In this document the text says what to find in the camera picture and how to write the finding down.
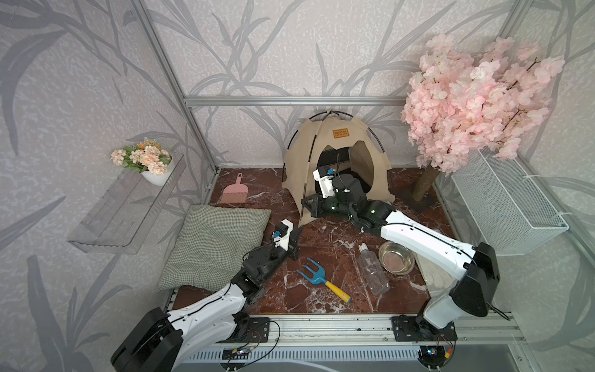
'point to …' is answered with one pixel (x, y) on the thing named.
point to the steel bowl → (396, 258)
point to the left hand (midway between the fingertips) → (303, 228)
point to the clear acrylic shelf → (123, 214)
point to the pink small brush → (236, 193)
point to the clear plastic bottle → (373, 270)
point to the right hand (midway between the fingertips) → (301, 199)
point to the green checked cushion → (211, 244)
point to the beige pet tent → (336, 142)
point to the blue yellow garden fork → (319, 277)
